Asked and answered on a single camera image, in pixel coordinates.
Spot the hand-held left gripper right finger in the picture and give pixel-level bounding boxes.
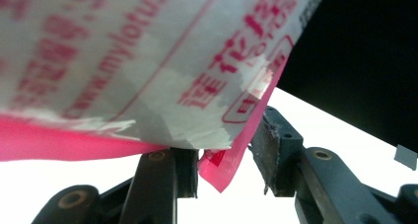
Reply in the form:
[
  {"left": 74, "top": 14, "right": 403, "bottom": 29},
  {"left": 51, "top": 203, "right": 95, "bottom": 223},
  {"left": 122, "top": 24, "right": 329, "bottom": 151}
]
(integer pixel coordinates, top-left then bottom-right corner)
[{"left": 247, "top": 106, "right": 306, "bottom": 198}]

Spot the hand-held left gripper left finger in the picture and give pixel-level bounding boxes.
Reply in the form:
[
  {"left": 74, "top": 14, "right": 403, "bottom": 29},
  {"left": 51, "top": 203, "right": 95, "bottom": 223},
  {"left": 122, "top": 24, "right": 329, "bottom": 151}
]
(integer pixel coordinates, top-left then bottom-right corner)
[{"left": 171, "top": 147, "right": 200, "bottom": 199}]

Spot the pink and white seasoning bag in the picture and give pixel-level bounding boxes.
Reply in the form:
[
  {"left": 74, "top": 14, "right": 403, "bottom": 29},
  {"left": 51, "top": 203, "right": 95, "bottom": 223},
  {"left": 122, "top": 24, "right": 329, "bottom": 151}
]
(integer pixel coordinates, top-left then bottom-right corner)
[{"left": 0, "top": 0, "right": 330, "bottom": 194}]

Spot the small grey flat piece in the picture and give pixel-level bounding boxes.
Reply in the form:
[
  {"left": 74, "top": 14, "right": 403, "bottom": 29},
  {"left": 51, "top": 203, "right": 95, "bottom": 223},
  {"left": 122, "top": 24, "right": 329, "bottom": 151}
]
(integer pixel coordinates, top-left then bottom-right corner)
[{"left": 392, "top": 143, "right": 418, "bottom": 172}]

